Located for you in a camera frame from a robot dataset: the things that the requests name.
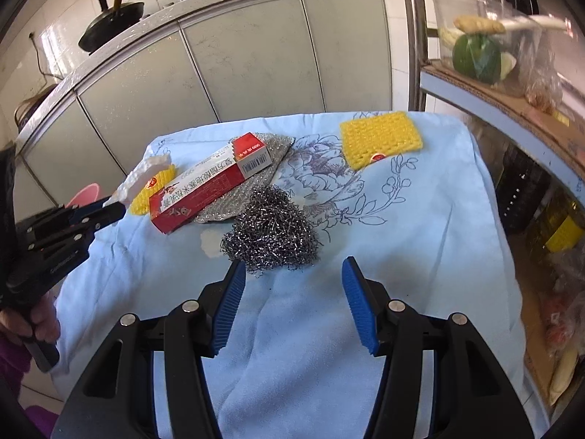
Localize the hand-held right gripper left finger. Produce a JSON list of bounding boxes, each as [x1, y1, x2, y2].
[[55, 260, 248, 439]]

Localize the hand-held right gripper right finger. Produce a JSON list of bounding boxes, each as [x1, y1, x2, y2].
[[342, 257, 535, 439]]

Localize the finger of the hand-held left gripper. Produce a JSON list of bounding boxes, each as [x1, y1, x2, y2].
[[27, 226, 98, 262], [17, 201, 126, 239]]

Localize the pink plastic basin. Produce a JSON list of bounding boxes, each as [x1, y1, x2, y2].
[[64, 183, 104, 210]]

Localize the yellow mesh sponge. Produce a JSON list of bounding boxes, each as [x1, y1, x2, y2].
[[129, 165, 177, 217], [339, 110, 429, 173]]

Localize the steel wool scrubber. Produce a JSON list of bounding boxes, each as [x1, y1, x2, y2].
[[220, 186, 321, 274]]

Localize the red and white carton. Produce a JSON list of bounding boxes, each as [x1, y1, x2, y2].
[[148, 132, 275, 235]]

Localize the silver mesh scouring cloth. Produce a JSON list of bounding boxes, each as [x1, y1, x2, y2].
[[192, 132, 297, 224]]

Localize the person's left forearm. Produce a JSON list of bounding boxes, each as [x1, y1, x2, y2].
[[0, 335, 62, 439]]

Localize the person's left hand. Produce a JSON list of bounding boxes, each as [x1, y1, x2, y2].
[[0, 290, 62, 346]]

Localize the pale green cabinet door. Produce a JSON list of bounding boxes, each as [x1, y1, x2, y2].
[[182, 0, 317, 122], [14, 96, 127, 207], [299, 0, 395, 113], [78, 32, 218, 177]]

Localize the light blue floral cloth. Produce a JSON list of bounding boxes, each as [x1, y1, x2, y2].
[[50, 110, 549, 439]]

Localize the dark glass bottle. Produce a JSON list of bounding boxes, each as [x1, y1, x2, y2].
[[496, 144, 552, 234]]

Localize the large clear plastic bag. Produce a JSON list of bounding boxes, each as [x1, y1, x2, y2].
[[541, 247, 585, 358]]

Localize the yellow cooking oil bottle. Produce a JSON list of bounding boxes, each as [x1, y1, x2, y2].
[[525, 187, 585, 261]]

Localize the blue grey shelf board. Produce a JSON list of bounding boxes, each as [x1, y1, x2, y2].
[[419, 64, 585, 184]]

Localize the brown cardboard sheet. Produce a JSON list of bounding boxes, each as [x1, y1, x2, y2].
[[423, 57, 585, 147]]

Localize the green squash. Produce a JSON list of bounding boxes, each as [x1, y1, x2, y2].
[[452, 32, 502, 85]]

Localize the shiny metal pole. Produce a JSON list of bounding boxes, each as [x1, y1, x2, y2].
[[397, 0, 429, 113]]

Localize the pale leafy vegetable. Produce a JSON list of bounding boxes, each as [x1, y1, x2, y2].
[[439, 26, 463, 49]]

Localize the small clear plastic bag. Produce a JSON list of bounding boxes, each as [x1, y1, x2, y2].
[[521, 50, 566, 113]]

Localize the ginger root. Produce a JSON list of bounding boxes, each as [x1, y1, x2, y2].
[[454, 15, 507, 35]]

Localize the clear plastic container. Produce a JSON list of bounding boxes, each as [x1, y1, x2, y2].
[[430, 0, 547, 89]]

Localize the white vegetable stalk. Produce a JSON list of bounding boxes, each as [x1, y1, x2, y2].
[[503, 15, 575, 33]]

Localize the black wall cable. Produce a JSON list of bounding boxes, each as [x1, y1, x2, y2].
[[29, 32, 58, 87]]

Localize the black wok with wooden handle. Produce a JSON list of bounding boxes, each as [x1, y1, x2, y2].
[[78, 0, 146, 54]]

